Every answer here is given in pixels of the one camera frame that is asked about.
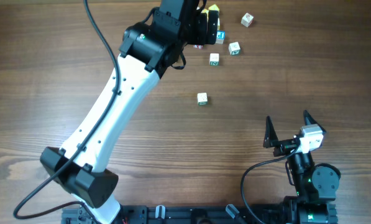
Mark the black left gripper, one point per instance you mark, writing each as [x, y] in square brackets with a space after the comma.
[204, 21]

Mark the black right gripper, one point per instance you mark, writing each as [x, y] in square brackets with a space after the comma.
[271, 140]

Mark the green V letter block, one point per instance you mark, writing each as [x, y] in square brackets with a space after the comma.
[234, 48]

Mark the green base tower block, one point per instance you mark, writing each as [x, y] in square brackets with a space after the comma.
[202, 98]

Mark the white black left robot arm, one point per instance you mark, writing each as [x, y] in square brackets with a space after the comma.
[148, 49]

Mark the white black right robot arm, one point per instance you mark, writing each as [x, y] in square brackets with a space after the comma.
[315, 184]

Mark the blue P letter block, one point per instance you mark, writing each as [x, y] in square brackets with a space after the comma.
[220, 37]

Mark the yellow block top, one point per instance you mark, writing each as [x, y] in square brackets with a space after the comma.
[214, 7]

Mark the green N block lower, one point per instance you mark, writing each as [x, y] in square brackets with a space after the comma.
[214, 59]

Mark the red K picture block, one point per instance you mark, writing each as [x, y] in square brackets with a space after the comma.
[247, 19]

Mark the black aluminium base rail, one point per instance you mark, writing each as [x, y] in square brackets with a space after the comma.
[267, 213]

